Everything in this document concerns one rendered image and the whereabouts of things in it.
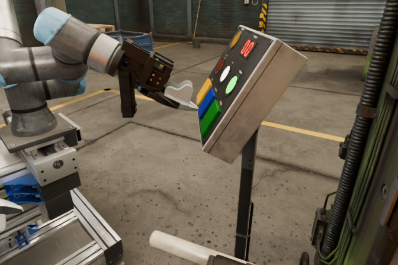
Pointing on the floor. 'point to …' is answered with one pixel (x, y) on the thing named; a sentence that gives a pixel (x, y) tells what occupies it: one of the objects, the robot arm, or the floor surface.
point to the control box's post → (245, 194)
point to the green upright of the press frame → (376, 194)
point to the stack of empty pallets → (102, 27)
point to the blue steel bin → (146, 41)
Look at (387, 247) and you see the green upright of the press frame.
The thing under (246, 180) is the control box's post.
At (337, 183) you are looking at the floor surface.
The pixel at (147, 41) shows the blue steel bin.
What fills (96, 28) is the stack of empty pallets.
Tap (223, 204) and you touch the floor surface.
